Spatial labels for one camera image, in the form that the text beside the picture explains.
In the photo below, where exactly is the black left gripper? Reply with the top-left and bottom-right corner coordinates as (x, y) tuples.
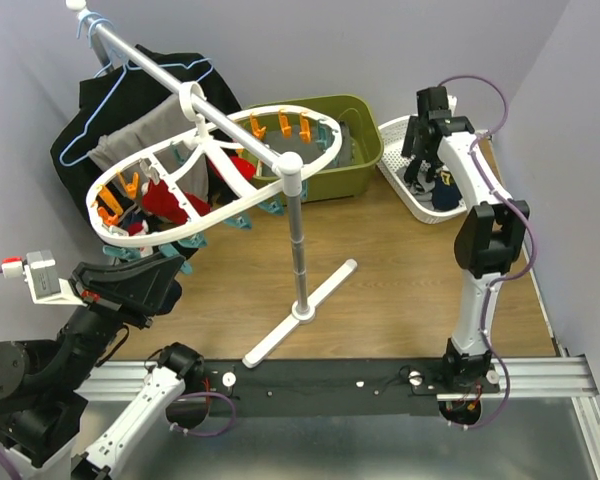
(55, 248), (186, 389)

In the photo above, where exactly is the navy yellow patterned sock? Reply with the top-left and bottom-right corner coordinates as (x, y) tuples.
(431, 170), (462, 212)

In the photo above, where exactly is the grey sock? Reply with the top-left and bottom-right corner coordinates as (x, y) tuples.
(407, 181), (435, 209)

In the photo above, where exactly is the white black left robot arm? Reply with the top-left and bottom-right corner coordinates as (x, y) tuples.
(0, 251), (204, 479)

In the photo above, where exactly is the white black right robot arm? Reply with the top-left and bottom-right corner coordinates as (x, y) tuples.
(401, 86), (530, 392)

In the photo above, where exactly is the white round clip hanger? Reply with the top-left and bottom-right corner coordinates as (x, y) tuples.
(85, 81), (343, 250)

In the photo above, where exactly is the white perforated plastic basket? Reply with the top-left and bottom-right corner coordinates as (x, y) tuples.
(377, 115), (466, 225)

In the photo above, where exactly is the teal clothes clip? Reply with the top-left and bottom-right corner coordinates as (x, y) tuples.
(180, 261), (193, 275)
(102, 245), (142, 261)
(178, 233), (208, 249)
(170, 143), (186, 165)

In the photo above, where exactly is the olive green plastic bin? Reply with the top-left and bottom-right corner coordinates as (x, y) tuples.
(235, 94), (384, 202)

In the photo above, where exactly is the grey cloth in bin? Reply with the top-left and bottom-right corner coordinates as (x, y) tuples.
(264, 122), (355, 169)

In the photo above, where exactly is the white clothes clip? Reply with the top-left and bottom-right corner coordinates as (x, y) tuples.
(139, 159), (160, 184)

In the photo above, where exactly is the orange clothes clip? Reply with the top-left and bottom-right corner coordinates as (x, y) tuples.
(299, 112), (312, 143)
(278, 109), (293, 138)
(249, 113), (267, 141)

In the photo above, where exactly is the silver white clothes rack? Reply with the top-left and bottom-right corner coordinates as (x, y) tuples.
(64, 0), (359, 370)

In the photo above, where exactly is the grey hanging cloth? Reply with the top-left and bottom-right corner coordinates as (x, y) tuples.
(87, 95), (209, 202)

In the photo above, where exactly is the black hanging garment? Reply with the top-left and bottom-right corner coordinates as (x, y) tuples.
(50, 45), (242, 236)

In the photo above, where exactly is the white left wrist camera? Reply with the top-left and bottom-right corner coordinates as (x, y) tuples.
(1, 250), (84, 306)

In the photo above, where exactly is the aluminium frame rail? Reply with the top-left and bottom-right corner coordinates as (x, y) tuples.
(74, 354), (600, 480)

